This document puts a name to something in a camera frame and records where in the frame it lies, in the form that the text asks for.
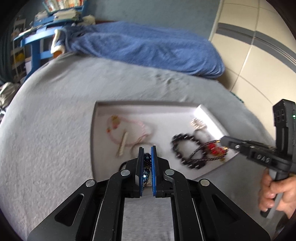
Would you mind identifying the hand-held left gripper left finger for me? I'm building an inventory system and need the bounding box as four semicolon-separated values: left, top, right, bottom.
26;147;145;241

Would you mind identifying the white storage rack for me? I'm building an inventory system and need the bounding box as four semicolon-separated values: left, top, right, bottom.
10;17;29;82

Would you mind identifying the pink string bracelet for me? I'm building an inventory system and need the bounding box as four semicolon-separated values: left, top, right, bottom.
106;115;154;158

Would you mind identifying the white cardboard box tray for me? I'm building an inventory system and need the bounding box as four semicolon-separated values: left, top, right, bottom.
91;100;239;184

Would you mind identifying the black bead bracelet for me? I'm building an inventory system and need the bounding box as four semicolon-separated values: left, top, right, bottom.
171;133;208;171

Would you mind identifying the white plush toy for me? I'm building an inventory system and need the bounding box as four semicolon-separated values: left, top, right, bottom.
81;15;96;26

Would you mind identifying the pile of clothes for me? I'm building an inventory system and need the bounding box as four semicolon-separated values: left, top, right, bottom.
0;82;21;117

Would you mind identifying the beige padded headboard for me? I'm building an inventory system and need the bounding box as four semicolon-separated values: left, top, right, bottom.
208;0;296;142

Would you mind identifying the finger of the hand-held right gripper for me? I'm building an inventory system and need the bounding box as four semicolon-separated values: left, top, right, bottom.
220;135;250;158

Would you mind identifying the blue crystal bracelet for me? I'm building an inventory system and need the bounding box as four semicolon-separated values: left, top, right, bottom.
142;152;153;189

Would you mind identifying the row of books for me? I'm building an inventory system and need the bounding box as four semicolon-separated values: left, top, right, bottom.
43;0;84;11

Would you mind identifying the blue fleece blanket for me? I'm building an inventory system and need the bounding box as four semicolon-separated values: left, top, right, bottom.
63;21;226;79

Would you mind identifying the red and gold charm bracelet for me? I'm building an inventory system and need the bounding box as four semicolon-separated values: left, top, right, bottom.
185;139;230;166

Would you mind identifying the person's right hand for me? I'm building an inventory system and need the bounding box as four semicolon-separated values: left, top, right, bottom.
258;173;296;220

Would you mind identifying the blue desk with shelf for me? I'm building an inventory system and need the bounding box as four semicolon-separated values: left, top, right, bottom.
13;0;89;78

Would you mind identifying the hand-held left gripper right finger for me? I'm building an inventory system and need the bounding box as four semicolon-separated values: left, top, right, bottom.
151;146;270;241

